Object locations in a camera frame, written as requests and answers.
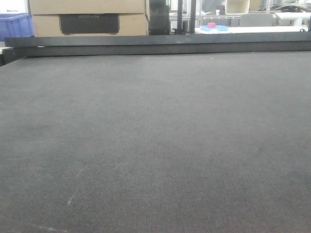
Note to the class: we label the upper cardboard box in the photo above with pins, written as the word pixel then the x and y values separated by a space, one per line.
pixel 52 7

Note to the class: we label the lower cardboard box black print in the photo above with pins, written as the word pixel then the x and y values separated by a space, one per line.
pixel 90 25

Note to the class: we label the black metal post left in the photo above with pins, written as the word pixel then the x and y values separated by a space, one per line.
pixel 179 16

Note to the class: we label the black wrapped pillar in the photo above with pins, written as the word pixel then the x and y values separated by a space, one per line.
pixel 159 18

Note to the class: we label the black conveyor side rail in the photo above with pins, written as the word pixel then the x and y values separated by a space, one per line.
pixel 20 47

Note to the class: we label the black metal post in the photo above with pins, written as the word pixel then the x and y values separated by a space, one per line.
pixel 179 16
pixel 192 16

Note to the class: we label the blue tray on table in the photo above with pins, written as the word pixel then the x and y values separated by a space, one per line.
pixel 217 28

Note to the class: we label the blue crate far left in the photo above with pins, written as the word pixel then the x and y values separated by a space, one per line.
pixel 15 25

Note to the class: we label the black metal post right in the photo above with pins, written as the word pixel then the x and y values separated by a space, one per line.
pixel 192 16

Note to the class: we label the black conveyor belt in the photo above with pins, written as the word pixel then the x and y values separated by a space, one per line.
pixel 203 143

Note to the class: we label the white background table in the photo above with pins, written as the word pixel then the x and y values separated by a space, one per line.
pixel 269 29

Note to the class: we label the red tape roll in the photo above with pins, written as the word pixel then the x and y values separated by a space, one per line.
pixel 211 25

